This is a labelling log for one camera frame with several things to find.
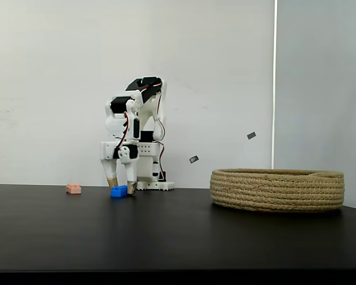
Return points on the blue lego block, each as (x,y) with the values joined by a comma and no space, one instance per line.
(118,193)

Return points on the pink lego block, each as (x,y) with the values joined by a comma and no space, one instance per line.
(73,189)

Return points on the grey tape piece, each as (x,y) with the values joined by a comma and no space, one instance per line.
(251,135)
(194,159)

